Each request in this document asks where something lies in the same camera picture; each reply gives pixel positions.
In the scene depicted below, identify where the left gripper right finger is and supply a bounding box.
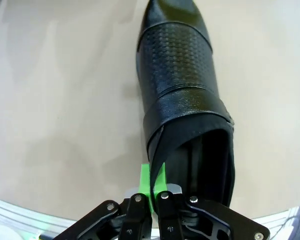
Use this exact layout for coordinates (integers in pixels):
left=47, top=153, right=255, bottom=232
left=153, top=164, right=270, bottom=240

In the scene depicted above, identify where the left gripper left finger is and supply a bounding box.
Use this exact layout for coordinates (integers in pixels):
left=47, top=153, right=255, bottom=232
left=52, top=163, right=153, bottom=240

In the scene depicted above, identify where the black textured monk strap shoe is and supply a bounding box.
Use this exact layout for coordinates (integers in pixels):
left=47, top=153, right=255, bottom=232
left=135, top=0, right=237, bottom=207

